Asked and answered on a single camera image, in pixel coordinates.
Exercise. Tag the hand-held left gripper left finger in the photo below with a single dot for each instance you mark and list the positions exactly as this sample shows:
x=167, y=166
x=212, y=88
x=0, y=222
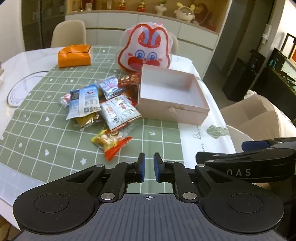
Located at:
x=142, y=168

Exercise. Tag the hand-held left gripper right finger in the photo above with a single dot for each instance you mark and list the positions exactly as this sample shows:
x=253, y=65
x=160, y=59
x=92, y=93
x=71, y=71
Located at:
x=158, y=169

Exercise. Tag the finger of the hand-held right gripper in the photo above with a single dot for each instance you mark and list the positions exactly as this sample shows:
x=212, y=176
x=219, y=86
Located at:
x=254, y=146
x=208, y=156

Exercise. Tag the white red printed snack packet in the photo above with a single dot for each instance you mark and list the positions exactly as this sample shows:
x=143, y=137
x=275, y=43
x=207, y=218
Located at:
x=118, y=113

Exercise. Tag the blue white snack packet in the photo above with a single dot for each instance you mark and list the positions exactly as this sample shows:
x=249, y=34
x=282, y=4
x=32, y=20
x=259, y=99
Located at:
x=84, y=102

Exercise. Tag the pink blue snack packet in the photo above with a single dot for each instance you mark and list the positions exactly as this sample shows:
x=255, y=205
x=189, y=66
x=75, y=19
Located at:
x=108, y=85

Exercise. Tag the brown cardboard box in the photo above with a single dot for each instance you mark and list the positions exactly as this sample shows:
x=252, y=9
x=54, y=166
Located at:
x=249, y=113

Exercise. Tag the beige chair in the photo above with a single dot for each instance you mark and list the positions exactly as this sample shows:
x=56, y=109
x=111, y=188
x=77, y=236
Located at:
x=174, y=44
x=284, y=120
x=69, y=32

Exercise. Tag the yellow red snack packet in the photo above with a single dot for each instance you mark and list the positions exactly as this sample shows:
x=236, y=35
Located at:
x=108, y=141

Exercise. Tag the black floor appliance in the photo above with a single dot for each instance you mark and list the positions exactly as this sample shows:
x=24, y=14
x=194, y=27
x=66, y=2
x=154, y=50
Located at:
x=240, y=76

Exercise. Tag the long golden snack packet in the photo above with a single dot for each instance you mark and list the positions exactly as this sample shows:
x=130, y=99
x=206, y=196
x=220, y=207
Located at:
x=87, y=121

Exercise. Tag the orange red snack packet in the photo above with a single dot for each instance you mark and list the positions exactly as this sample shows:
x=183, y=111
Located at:
x=130, y=90

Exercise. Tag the glass display table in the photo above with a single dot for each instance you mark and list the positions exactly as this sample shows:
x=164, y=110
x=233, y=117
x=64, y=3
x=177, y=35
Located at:
x=282, y=69

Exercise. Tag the green checked tablecloth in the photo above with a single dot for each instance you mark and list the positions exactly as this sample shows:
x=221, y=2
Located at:
x=57, y=143

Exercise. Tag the red gold snack packet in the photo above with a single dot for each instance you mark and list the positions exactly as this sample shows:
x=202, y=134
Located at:
x=128, y=80

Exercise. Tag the small red white candy packet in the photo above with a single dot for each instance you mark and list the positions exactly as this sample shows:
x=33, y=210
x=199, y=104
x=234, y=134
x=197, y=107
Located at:
x=65, y=100

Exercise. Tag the rabbit face plastic bag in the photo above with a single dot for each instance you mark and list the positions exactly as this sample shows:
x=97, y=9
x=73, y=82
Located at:
x=145, y=46

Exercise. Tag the orange tissue box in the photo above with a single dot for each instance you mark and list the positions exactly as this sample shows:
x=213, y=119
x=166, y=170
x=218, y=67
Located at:
x=74, y=56

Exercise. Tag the brown lion plush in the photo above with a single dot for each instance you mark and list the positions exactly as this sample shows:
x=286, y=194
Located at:
x=204, y=16

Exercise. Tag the round glass turntable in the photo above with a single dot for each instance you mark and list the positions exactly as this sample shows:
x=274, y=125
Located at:
x=20, y=90

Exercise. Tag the white rabbit toy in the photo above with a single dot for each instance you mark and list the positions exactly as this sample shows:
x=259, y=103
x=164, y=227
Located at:
x=185, y=12

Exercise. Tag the white sideboard cabinet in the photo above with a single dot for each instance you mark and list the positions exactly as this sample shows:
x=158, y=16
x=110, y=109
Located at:
x=111, y=20

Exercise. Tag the white vase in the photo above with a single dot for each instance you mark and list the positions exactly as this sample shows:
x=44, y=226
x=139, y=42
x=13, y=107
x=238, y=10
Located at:
x=160, y=9

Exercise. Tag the red figurine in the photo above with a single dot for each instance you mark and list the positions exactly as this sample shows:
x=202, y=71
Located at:
x=141, y=5
x=121, y=5

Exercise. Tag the dark glass cabinet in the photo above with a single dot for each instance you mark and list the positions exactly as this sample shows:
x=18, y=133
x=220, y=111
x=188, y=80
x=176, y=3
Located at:
x=41, y=23

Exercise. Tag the white wall intercom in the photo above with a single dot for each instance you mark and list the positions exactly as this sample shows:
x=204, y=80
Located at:
x=267, y=31

